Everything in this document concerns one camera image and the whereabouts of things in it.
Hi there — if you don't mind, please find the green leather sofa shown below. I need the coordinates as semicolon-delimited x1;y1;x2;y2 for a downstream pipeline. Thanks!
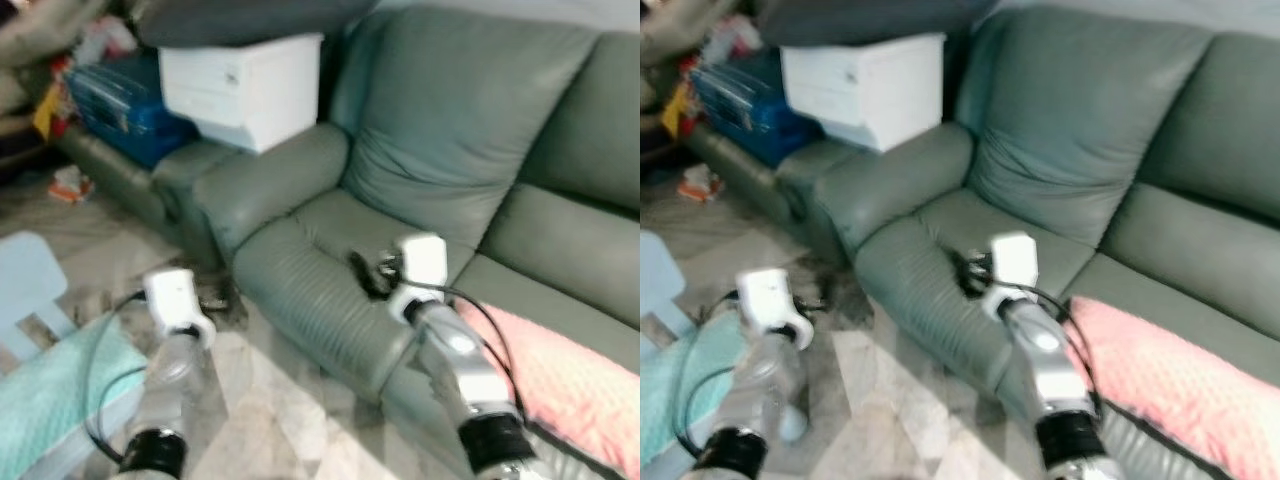
685;5;1280;480
55;5;641;473

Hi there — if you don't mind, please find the white cardboard box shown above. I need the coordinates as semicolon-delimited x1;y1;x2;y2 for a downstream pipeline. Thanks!
158;32;326;156
780;32;946;154

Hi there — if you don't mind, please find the pink fleece pillow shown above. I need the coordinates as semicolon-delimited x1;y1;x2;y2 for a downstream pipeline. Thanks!
1068;296;1280;479
455;300;641;479

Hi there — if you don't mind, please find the dark grey cushion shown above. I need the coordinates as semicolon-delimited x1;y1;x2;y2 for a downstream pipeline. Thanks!
133;0;379;49
757;0;1001;47

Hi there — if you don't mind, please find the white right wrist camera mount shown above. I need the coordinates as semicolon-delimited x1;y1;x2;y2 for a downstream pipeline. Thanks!
980;232;1041;321
388;233;449;323

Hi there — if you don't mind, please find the beige cloth bundle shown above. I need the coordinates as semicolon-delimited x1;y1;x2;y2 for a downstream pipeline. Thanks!
0;0;113;69
640;0;746;69

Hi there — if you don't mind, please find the yellow and red toy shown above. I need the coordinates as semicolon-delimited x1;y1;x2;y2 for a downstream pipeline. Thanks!
33;55;79;141
660;60;701;141

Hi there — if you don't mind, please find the blue plastic crate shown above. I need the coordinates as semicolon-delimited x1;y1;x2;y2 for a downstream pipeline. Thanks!
65;55;201;169
690;55;823;169

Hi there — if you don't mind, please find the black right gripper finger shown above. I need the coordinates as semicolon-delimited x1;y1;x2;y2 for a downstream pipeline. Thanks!
948;250;976;299
346;251;381;300

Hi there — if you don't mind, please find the red and white packet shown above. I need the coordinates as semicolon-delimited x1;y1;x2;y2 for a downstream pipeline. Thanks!
678;165;723;205
48;165;96;205

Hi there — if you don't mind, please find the teal pillow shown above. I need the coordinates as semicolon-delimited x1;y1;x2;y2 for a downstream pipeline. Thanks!
640;318;746;480
0;315;151;480

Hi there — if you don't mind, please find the light blue plastic child chair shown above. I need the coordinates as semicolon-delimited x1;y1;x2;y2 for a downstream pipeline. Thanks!
640;235;691;341
0;232;79;363

